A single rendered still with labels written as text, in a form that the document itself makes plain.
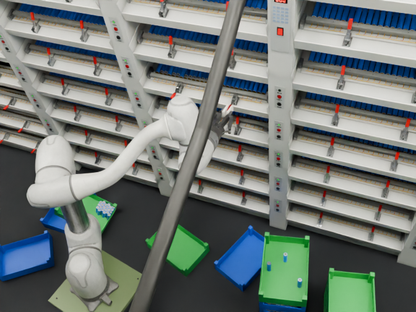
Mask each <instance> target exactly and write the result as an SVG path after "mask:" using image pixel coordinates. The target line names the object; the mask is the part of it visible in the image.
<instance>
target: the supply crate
mask: <svg viewBox="0 0 416 312"><path fill-rule="evenodd" d="M309 241H310V236H305V238H296V237H289V236H275V235H269V232H265V239H264V249H263V255H262V267H261V278H260V285H259V302H265V303H275V304H281V305H291V306H301V307H306V303H307V293H308V262H309V245H310V243H309ZM284 253H287V254H288V256H287V262H284ZM267 262H271V271H267ZM298 278H301V279H302V283H301V288H298V287H297V283H298Z"/></svg>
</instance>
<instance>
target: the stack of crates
mask: <svg viewBox="0 0 416 312"><path fill-rule="evenodd" d="M374 277H375V273H374V272H370V274H360V273H354V272H342V271H334V268H329V273H328V277H327V282H326V288H325V291H324V312H376V305H375V280H374Z"/></svg>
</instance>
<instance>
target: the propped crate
mask: <svg viewBox="0 0 416 312"><path fill-rule="evenodd" d="M82 201H83V203H84V207H85V209H86V212H87V213H89V214H92V215H93V216H94V217H96V219H97V220H98V221H99V223H100V228H101V233H103V231H104V229H105V228H106V226H107V225H108V223H109V221H110V219H111V218H112V216H113V214H114V213H115V211H116V208H117V204H115V203H114V204H112V203H110V202H108V201H106V200H104V199H102V198H100V197H98V196H96V195H94V194H92V195H89V196H87V197H85V198H83V199H82ZM100 201H102V202H103V201H105V204H110V206H113V207H115V209H114V211H113V213H112V214H111V216H110V218H109V219H108V220H107V218H106V217H104V218H103V217H102V215H97V213H96V206H98V204H99V202H100ZM54 214H55V215H57V216H58V217H61V218H62V219H64V220H65V218H64V216H63V213H62V211H61V209H60V207H55V209H54Z"/></svg>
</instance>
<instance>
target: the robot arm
mask: <svg viewBox="0 0 416 312"><path fill-rule="evenodd" d="M228 107H229V104H227V105H226V107H225V108H224V109H222V110H221V111H219V113H217V112H215V117H214V121H213V124H212V128H211V131H210V135H209V138H208V140H207V144H206V147H205V149H204V152H203V155H202V158H201V161H200V164H199V166H198V169H197V172H196V175H198V174H199V173H200V172H201V171H203V169H205V167H206V166H207V165H208V163H209V162H210V160H211V158H212V154H213V152H214V151H215V149H216V147H217V146H218V144H219V140H220V138H221V136H222V135H223V134H225V133H226V132H227V133H229V134H231V128H232V124H233V116H232V114H233V105H231V107H230V108H229V109H228ZM227 109H228V111H227ZM167 110H168V111H167V112H166V113H164V114H163V116H162V118H161V119H159V120H158V121H156V122H154V123H152V124H150V125H148V126H147V127H145V128H144V129H143V130H141V131H140V132H139V133H138V134H137V136H136V137H135V138H134V139H133V140H132V141H131V142H130V143H129V145H128V146H127V147H126V148H125V149H124V150H123V152H122V153H121V154H120V155H119V157H118V158H117V159H116V160H115V161H114V162H113V163H112V164H111V165H110V166H109V167H108V168H107V169H105V170H103V171H100V172H96V173H86V174H76V168H75V164H74V156H73V154H72V148H71V146H70V144H69V143H68V141H67V140H66V139H65V138H64V137H61V136H58V135H52V136H48V137H46V138H44V139H43V140H42V142H41V143H40V145H39V146H38V149H37V154H36V160H35V171H36V178H35V184H32V185H31V186H30V187H29V189H28V191H27V199H28V201H29V203H30V205H31V206H33V207H36V208H41V209H50V208H55V207H60V209H61V211H62V213H63V216H64V218H65V220H66V225H65V227H64V231H65V235H66V239H67V245H68V250H69V259H68V261H67V263H66V277H67V279H68V281H69V283H70V285H71V288H70V292H71V293H73V294H75V295H76V296H77V297H78V298H79V299H80V300H81V301H82V302H83V303H84V304H85V305H86V306H87V308H88V310H89V311H90V312H94V311H95V310H96V309H97V307H98V306H99V305H100V304H101V303H102V302H105V303H106V304H107V305H111V304H112V301H111V300H110V298H109V297H108V296H109V295H110V294H111V293H112V292H114V291H115V290H117V289H118V288H119V285H118V283H116V282H114V281H113V280H111V279H110V278H109V277H108V276H107V275H106V274H105V272H104V267H103V260H102V233H101V228H100V223H99V221H98V220H97V219H96V217H94V216H93V215H92V214H89V213H87V212H86V209H85V207H84V203H83V201H82V199H83V198H85V197H87V196H89V195H92V194H94V193H97V192H99V191H101V190H103V189H105V188H107V187H109V186H111V185H113V184H115V183H116V182H117V181H118V180H120V179H121V178H122V177H123V176H124V175H125V173H126V172H127V171H128V170H129V169H130V167H131V166H132V165H133V163H134V162H135V161H136V160H137V158H138V157H139V156H140V154H141V153H142V152H143V151H144V149H145V148H146V147H147V146H148V145H149V144H150V143H151V142H152V141H153V140H155V139H157V138H160V137H166V138H168V139H170V140H171V141H178V142H179V147H180V156H179V158H178V169H179V170H180V166H181V164H182V161H183V158H184V155H185V153H186V149H187V148H188V144H189V141H190V139H191V136H192V133H193V131H194V127H195V124H196V120H197V116H198V113H199V110H198V108H197V106H196V104H195V103H194V102H193V100H192V99H190V98H189V97H187V96H184V95H180V96H176V97H174V98H172V99H171V100H170V102H169V104H168V106H167ZM225 115H226V116H225ZM224 116H225V117H224ZM221 118H223V120H222V121H221V122H219V121H220V120H221ZM227 123H228V127H227V128H226V129H224V128H223V127H224V126H225V125H226V124H227Z"/></svg>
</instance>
